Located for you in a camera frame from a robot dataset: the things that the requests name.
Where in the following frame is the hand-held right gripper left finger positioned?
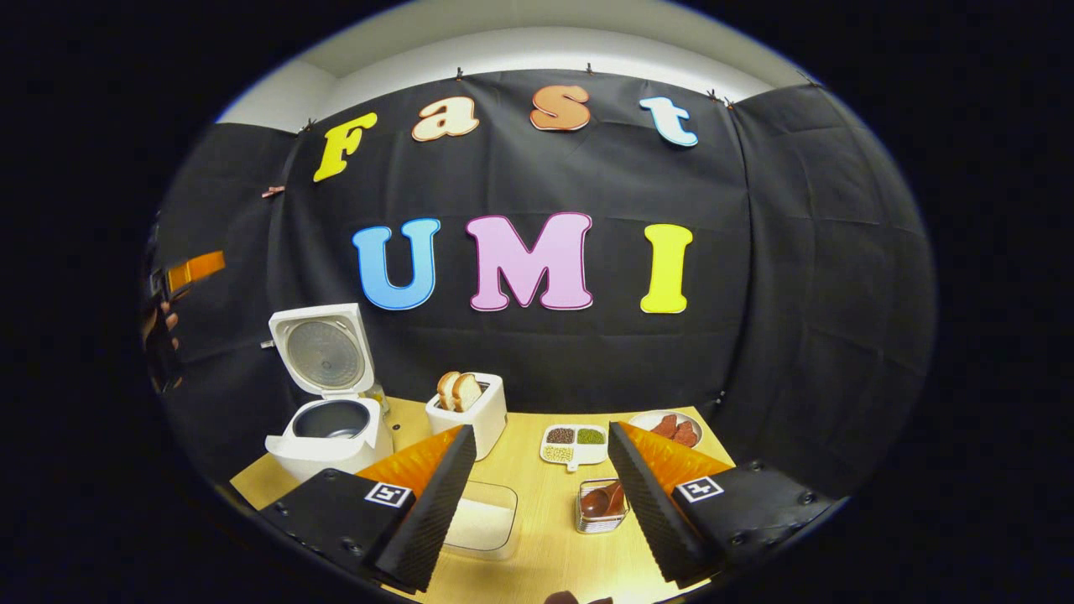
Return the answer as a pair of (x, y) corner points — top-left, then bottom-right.
(256, 424), (477, 595)

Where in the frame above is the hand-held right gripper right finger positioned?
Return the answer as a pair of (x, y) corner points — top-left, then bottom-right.
(607, 421), (845, 587)

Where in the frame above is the white rice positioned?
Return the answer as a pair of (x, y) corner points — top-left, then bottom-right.
(449, 499), (514, 551)

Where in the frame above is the brown wooden spoon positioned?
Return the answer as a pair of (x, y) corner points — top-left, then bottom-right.
(581, 482), (626, 519)

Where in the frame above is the clear wire chopstick holder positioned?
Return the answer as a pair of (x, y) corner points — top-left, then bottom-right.
(575, 478), (628, 534)

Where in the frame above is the white rice cooker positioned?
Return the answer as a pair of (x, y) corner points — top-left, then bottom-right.
(262, 303), (394, 484)

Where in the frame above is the clear plastic rice box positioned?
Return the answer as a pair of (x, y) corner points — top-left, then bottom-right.
(442, 480), (519, 561)

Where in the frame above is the white toaster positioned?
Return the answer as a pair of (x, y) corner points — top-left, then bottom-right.
(425, 372), (508, 461)

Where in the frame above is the white round plate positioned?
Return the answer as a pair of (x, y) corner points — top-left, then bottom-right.
(628, 409), (704, 450)

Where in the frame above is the white divided dish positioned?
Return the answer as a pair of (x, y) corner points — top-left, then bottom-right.
(540, 424), (609, 472)

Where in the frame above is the black backdrop cloth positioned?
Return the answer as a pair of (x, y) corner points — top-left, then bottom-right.
(147, 69), (937, 504)

